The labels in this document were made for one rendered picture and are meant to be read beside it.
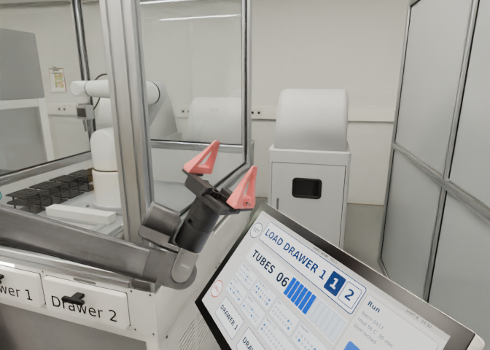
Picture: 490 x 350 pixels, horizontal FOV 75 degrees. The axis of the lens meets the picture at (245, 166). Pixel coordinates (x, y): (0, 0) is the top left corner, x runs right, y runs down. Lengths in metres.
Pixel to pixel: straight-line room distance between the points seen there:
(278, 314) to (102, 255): 0.34
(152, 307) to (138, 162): 0.41
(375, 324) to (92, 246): 0.47
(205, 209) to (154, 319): 0.51
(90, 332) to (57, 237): 0.66
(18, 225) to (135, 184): 0.31
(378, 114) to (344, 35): 0.97
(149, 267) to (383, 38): 3.78
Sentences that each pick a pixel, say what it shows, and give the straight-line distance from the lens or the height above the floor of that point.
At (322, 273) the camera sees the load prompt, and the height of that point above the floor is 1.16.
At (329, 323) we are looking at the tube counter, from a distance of 0.62.
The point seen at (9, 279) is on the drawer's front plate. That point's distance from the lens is 1.31.
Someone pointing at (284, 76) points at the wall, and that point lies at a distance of 4.01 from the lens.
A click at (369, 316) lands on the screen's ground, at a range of 0.59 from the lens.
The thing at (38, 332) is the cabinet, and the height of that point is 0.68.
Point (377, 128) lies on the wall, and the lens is 4.12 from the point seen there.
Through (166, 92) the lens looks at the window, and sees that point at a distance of 0.94.
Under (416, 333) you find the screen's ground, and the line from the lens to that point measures 0.56.
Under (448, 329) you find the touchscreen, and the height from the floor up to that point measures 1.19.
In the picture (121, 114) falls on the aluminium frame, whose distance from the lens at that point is 0.83.
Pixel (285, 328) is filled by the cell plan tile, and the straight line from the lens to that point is 0.67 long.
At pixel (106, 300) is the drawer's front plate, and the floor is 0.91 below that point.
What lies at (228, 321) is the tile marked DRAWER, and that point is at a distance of 0.78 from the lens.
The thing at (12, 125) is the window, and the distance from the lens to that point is 1.12.
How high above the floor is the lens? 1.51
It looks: 15 degrees down
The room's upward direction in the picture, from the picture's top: straight up
